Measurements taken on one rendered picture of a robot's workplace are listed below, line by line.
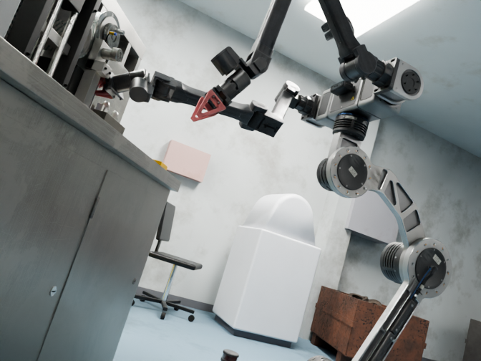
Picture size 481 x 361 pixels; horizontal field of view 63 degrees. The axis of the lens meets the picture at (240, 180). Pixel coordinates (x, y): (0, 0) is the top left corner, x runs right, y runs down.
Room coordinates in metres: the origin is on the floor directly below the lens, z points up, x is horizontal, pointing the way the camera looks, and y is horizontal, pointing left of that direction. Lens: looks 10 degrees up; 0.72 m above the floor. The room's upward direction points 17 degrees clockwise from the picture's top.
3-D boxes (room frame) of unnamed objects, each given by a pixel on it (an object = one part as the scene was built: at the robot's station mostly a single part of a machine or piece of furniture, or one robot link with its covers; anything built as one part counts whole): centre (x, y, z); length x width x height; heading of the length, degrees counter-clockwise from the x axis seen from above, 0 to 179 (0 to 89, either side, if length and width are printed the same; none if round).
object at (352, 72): (1.24, -0.28, 1.43); 0.10 x 0.05 x 0.09; 110
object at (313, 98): (1.74, -0.18, 1.45); 0.09 x 0.08 x 0.12; 20
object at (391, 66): (1.27, -0.35, 1.45); 0.09 x 0.08 x 0.12; 20
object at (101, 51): (1.16, 0.51, 1.05); 0.06 x 0.05 x 0.31; 81
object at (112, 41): (1.19, 0.53, 1.25); 0.07 x 0.02 x 0.07; 171
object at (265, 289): (4.03, -0.55, 0.70); 0.71 x 0.60 x 1.40; 110
